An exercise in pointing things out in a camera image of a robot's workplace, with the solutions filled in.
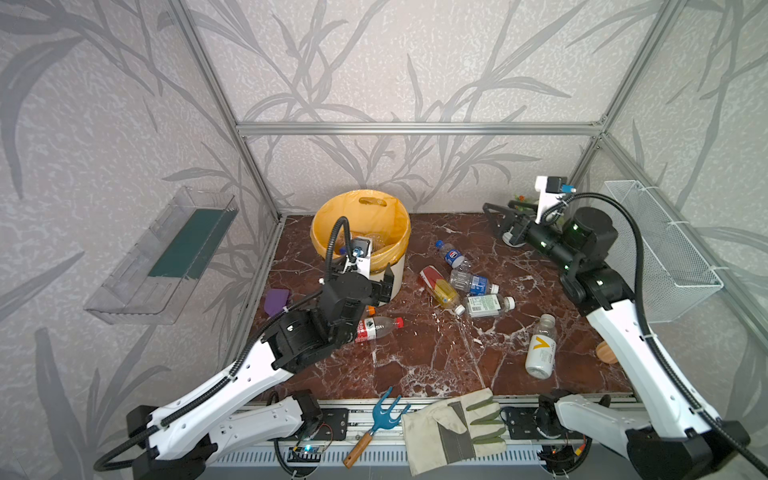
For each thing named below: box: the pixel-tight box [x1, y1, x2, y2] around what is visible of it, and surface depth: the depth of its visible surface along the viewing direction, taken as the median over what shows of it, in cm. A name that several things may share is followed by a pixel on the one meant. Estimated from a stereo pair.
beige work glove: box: [402, 388, 507, 477], surface depth 74 cm
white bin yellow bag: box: [311, 190, 412, 299], surface depth 89 cm
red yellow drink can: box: [419, 265, 459, 306], surface depth 96 cm
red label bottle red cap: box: [355, 316, 405, 343], surface depth 87 cm
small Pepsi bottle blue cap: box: [435, 240, 465, 269], surface depth 104 cm
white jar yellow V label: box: [525, 334, 557, 379], surface depth 81 cm
